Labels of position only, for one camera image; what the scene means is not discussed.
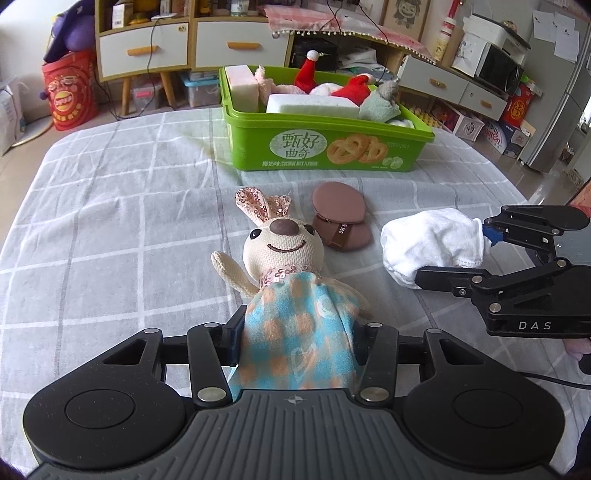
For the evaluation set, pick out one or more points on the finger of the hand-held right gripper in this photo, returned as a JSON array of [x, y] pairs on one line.
[[491, 236], [443, 278]]

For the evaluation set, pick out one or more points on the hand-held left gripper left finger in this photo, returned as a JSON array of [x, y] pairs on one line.
[[231, 341]]

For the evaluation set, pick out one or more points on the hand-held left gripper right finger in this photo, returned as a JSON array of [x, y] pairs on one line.
[[360, 339]]

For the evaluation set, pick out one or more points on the white cloth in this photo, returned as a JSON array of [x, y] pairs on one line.
[[429, 244], [404, 124]]

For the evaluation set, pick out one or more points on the bunny doll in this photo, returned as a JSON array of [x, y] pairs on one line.
[[281, 249]]

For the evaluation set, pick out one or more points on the grey-green terry cloth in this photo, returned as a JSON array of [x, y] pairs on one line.
[[376, 108]]

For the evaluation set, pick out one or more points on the green plastic bin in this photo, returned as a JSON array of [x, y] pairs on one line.
[[277, 152]]

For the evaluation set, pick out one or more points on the small red santa hat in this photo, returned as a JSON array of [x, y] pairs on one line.
[[351, 88]]

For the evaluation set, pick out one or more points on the white plush with santa hat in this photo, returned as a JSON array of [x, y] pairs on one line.
[[305, 76]]

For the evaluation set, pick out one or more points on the pink-stained white sponge block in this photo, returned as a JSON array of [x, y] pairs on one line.
[[242, 90]]

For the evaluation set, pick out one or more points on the pink plush toy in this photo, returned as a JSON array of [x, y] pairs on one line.
[[265, 83]]

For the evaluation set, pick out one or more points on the person's right hand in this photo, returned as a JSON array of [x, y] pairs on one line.
[[578, 348]]

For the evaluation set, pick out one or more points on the red printed white box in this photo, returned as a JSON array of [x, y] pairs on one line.
[[497, 136]]

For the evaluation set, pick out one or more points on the red and white carton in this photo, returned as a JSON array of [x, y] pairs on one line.
[[468, 125]]

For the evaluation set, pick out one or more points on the yellow egg tray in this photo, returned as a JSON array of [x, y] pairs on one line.
[[427, 117]]

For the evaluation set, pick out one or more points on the silver refrigerator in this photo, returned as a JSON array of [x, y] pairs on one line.
[[554, 92]]

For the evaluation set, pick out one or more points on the low wooden cabinet grey drawers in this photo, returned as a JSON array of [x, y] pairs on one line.
[[438, 83]]

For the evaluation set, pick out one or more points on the black microwave oven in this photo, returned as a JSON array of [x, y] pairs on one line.
[[496, 69]]

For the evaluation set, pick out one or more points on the cartoon printed tube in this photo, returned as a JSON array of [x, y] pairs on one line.
[[443, 39]]

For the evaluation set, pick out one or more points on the white printer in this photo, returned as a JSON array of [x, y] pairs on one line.
[[498, 30]]

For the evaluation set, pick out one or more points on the pink table cloth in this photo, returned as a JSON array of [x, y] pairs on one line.
[[406, 39]]

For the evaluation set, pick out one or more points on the framed cartoon picture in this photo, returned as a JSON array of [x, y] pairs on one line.
[[406, 14]]

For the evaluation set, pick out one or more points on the black bag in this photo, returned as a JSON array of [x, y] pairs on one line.
[[323, 50]]

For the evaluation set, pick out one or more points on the clear box with blue lid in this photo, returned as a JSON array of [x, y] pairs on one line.
[[201, 90]]

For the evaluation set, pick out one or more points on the clear box with pink contents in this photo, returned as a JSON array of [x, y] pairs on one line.
[[147, 94]]

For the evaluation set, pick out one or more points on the round white floor base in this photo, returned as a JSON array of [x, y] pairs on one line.
[[32, 136]]

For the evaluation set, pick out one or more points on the red cartoon printed bucket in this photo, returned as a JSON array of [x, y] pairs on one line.
[[67, 97]]

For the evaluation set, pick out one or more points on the wooden cabinet with white drawers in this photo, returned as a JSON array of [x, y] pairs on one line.
[[129, 50]]

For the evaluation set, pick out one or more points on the white paper bag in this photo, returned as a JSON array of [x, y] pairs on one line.
[[11, 115]]

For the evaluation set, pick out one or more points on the purple plush toy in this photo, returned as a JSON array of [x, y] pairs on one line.
[[74, 32]]

